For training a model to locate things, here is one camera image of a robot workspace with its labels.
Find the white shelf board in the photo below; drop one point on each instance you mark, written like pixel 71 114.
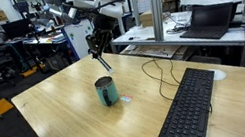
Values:
pixel 143 36

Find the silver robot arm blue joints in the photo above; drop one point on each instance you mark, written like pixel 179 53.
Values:
pixel 58 12

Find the small cardboard box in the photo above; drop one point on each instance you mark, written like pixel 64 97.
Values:
pixel 146 18

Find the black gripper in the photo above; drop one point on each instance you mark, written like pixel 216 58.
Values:
pixel 98 38

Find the black laptop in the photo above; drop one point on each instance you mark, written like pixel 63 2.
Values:
pixel 209 21

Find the white cabinet blue edge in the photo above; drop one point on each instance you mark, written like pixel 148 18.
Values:
pixel 76 39

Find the aluminium profile frame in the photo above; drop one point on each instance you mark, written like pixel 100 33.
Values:
pixel 156 5

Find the black computer monitor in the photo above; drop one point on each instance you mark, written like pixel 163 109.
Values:
pixel 16 28

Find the white round table grommet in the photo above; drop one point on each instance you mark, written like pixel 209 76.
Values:
pixel 219 74

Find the black computer keyboard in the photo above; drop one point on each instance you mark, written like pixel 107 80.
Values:
pixel 189 111

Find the small pink white packet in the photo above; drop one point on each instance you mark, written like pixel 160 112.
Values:
pixel 126 98

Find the black marker with white cap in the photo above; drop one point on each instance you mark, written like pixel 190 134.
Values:
pixel 105 65

